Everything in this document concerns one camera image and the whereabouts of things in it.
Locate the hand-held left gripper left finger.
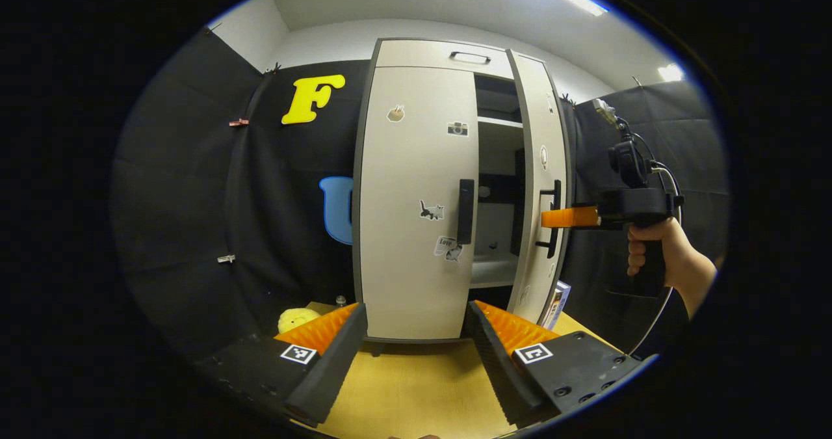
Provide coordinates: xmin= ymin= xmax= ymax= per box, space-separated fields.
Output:
xmin=195 ymin=302 xmax=369 ymax=428

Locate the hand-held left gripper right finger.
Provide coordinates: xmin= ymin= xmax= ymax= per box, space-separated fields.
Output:
xmin=464 ymin=299 xmax=654 ymax=429

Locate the black door handle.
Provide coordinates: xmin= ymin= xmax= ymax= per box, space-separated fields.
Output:
xmin=456 ymin=178 xmax=476 ymax=246
xmin=536 ymin=179 xmax=563 ymax=259

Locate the white cabinet door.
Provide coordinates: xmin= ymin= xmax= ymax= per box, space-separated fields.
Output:
xmin=505 ymin=48 xmax=570 ymax=326
xmin=358 ymin=66 xmax=480 ymax=341

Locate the white double-door shoe cabinet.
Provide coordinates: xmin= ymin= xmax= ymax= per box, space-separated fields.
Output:
xmin=353 ymin=37 xmax=573 ymax=346

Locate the white cabinet shelf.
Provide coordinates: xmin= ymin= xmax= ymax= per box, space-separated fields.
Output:
xmin=470 ymin=255 xmax=519 ymax=289
xmin=477 ymin=114 xmax=525 ymax=130

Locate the white cabinet drawer front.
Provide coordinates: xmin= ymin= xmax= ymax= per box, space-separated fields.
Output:
xmin=375 ymin=39 xmax=515 ymax=81

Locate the yellow plush toy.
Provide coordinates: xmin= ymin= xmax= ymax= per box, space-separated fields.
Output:
xmin=277 ymin=306 xmax=323 ymax=335

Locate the printed cardboard box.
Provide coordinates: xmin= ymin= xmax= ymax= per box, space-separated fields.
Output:
xmin=539 ymin=280 xmax=573 ymax=332

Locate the black backdrop cloth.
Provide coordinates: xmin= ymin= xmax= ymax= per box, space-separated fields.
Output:
xmin=109 ymin=25 xmax=730 ymax=363

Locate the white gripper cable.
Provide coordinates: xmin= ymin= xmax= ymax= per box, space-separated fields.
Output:
xmin=625 ymin=163 xmax=684 ymax=357

